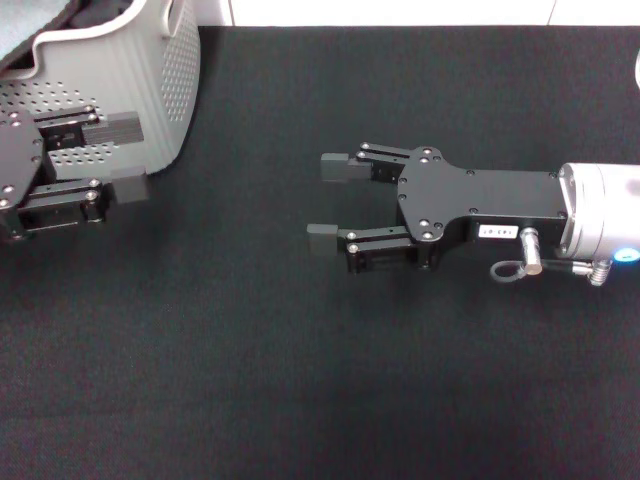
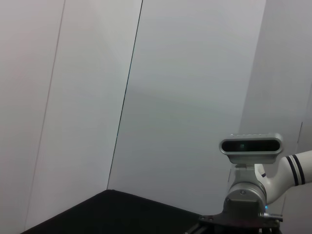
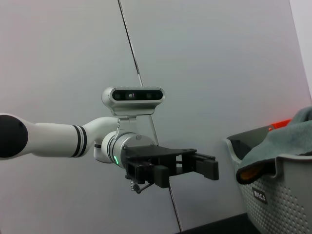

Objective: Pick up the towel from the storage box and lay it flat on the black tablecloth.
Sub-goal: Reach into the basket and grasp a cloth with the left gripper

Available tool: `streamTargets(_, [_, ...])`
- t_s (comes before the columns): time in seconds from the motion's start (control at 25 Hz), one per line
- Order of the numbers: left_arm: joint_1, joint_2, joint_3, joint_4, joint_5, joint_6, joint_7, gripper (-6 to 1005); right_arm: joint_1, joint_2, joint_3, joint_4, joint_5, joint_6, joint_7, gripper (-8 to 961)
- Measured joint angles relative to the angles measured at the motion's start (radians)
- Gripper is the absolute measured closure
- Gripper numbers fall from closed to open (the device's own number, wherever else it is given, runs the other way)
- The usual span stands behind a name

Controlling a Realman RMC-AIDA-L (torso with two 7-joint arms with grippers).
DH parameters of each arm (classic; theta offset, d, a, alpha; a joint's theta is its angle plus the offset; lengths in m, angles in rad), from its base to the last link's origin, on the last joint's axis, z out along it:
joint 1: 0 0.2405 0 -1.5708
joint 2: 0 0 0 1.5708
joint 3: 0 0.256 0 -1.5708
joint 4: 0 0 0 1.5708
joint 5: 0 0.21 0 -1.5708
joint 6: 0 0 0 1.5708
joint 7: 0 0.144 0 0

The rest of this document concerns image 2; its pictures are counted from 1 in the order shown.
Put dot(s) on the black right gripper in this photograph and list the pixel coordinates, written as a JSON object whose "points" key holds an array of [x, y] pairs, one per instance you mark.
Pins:
{"points": [[239, 224]]}

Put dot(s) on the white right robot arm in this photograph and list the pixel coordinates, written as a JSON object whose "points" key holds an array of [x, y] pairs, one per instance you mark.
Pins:
{"points": [[280, 175]]}

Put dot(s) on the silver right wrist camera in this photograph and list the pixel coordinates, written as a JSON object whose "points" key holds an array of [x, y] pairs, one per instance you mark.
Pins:
{"points": [[251, 146]]}

